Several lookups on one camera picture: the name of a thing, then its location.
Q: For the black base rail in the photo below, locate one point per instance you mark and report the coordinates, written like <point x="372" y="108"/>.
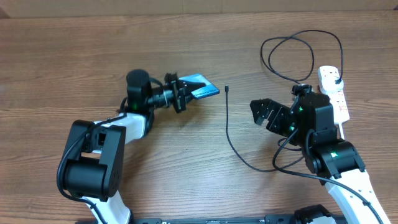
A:
<point x="268" y="219"/>

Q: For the white power strip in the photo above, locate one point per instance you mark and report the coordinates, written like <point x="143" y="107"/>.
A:
<point x="338" y="101"/>

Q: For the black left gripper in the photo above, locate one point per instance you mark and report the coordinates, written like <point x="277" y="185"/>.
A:
<point x="180" y="94"/>

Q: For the blue Galaxy smartphone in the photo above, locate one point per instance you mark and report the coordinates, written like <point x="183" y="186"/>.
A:
<point x="199" y="86"/>

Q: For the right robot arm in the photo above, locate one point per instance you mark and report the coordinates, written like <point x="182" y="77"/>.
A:
<point x="309" y="123"/>

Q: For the white charger adapter plug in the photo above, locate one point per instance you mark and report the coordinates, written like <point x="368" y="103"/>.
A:
<point x="331" y="85"/>

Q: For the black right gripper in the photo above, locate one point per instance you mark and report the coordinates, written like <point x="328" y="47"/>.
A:
<point x="278" y="112"/>

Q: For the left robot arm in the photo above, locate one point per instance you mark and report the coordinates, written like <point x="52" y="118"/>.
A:
<point x="90" y="170"/>

